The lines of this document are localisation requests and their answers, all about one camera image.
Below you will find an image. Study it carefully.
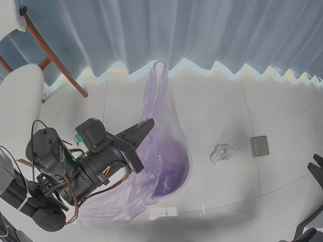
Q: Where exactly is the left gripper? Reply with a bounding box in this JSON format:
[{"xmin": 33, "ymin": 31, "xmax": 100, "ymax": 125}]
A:
[{"xmin": 78, "ymin": 118, "xmax": 155, "ymax": 186}]

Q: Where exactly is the purple plastic bag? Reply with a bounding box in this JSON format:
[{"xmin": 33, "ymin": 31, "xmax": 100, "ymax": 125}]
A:
[{"xmin": 78, "ymin": 59, "xmax": 190, "ymax": 230}]

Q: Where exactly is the white wooden chair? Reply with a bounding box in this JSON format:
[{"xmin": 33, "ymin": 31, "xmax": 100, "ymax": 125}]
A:
[{"xmin": 0, "ymin": 0, "xmax": 88, "ymax": 168}]

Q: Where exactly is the white trash bin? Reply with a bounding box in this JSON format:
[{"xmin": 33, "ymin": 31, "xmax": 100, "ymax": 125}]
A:
[{"xmin": 151, "ymin": 145, "xmax": 194, "ymax": 199}]

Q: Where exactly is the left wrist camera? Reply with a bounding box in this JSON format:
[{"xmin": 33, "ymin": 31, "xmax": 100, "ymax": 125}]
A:
[{"xmin": 74, "ymin": 118, "xmax": 114, "ymax": 154}]

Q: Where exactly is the blue-green curtain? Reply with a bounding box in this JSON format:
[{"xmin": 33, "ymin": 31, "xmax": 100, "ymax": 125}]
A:
[{"xmin": 0, "ymin": 0, "xmax": 323, "ymax": 87}]

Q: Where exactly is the crumpled white paper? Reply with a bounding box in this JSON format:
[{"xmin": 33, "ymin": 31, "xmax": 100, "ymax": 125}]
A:
[{"xmin": 210, "ymin": 143, "xmax": 235, "ymax": 166}]

